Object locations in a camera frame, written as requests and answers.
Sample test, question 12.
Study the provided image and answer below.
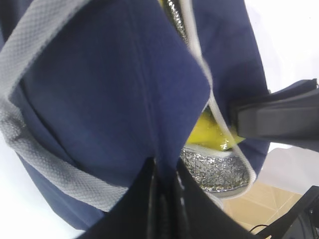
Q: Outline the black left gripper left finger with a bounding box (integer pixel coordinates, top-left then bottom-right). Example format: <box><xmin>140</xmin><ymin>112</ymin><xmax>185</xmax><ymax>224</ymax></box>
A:
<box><xmin>79</xmin><ymin>158</ymin><xmax>159</xmax><ymax>239</ymax></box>

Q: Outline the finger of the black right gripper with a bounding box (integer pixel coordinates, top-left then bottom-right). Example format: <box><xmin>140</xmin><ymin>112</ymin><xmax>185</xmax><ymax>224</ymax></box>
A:
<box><xmin>230</xmin><ymin>79</ymin><xmax>319</xmax><ymax>152</ymax></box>

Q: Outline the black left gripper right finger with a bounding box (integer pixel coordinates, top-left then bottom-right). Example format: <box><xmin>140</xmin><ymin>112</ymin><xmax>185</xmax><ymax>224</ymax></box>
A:
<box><xmin>173</xmin><ymin>160</ymin><xmax>256</xmax><ymax>239</ymax></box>

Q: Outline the yellow banana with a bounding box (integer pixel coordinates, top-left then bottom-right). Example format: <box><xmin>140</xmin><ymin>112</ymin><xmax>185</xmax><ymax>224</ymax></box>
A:
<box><xmin>186</xmin><ymin>108</ymin><xmax>245</xmax><ymax>151</ymax></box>

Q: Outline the navy blue lunch bag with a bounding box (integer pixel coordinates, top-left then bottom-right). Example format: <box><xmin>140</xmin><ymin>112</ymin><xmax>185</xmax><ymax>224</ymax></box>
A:
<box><xmin>0</xmin><ymin>0</ymin><xmax>268</xmax><ymax>231</ymax></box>

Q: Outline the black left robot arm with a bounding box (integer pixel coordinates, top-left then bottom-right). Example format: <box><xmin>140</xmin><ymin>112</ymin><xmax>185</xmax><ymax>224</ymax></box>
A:
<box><xmin>81</xmin><ymin>159</ymin><xmax>319</xmax><ymax>239</ymax></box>

